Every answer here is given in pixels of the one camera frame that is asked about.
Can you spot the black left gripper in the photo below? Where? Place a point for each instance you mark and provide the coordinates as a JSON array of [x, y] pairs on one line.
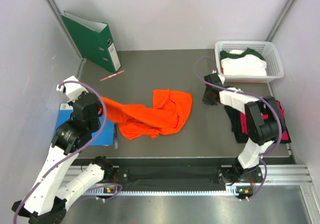
[[71, 102]]

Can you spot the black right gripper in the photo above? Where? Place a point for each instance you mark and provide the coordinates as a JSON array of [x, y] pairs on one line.
[[205, 100]]

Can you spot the orange t shirt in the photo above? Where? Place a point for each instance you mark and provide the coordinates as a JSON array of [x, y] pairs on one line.
[[168, 115]]

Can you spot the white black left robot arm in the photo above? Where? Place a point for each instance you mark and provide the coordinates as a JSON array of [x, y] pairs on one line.
[[48, 201]]

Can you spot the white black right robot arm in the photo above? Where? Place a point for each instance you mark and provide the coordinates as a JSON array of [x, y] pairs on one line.
[[264, 122]]

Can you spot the black folded t shirt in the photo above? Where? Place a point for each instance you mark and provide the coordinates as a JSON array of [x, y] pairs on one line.
[[234, 116]]

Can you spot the blue clip file folder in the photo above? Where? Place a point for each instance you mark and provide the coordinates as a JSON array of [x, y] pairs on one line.
[[106, 138]]

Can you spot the dark green t shirt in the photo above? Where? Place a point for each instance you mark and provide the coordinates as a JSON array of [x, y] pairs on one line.
[[248, 51]]

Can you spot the white folded t shirt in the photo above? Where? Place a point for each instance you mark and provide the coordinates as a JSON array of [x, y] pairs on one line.
[[246, 66]]

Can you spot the red white pen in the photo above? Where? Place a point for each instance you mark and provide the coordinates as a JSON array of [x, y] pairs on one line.
[[112, 75]]

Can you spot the green lever arch binder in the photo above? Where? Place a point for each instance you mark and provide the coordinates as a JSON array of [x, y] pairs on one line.
[[93, 40]]

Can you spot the white plastic basket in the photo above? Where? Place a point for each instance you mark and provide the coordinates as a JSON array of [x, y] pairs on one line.
[[268, 50]]

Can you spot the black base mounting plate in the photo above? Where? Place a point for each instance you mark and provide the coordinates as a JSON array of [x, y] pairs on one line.
[[173, 178]]

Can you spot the magenta folded t shirt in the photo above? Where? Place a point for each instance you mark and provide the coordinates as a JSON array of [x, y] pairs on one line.
[[285, 134]]

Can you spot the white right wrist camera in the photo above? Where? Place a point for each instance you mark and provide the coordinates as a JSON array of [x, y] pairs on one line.
[[220, 76]]

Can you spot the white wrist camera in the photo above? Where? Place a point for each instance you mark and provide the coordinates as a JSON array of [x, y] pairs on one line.
[[72, 90], [220, 76]]

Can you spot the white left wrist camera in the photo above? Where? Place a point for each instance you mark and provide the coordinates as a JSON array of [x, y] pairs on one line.
[[72, 90]]

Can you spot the aluminium rail frame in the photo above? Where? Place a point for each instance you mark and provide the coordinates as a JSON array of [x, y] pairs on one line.
[[287, 196]]

